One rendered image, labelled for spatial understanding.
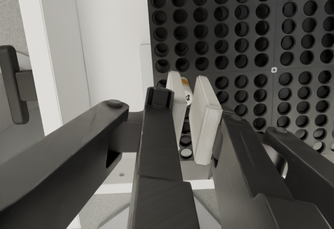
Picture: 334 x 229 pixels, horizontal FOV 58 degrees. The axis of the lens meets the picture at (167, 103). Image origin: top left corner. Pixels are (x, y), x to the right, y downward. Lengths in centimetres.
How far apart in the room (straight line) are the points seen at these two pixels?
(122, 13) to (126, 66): 6
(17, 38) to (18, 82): 102
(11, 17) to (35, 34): 105
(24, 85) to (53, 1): 8
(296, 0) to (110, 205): 130
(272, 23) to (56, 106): 20
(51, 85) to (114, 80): 10
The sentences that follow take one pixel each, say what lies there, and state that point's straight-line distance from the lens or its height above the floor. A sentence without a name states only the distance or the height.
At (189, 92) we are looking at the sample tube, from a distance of 20.
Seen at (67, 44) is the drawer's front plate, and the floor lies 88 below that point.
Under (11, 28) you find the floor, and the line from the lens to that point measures 132.
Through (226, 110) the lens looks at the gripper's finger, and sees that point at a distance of 17.
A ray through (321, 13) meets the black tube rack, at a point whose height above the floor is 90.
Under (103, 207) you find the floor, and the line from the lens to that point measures 148.
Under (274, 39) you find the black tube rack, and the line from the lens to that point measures 29.
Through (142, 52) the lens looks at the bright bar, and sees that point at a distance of 33.
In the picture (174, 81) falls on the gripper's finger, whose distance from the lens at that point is 17.
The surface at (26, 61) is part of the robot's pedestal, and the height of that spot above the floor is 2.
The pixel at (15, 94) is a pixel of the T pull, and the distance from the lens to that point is 31.
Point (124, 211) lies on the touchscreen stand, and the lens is 144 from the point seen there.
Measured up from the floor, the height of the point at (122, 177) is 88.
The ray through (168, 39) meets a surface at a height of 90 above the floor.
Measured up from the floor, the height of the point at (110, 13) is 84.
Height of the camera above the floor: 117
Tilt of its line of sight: 73 degrees down
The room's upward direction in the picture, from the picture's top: 178 degrees counter-clockwise
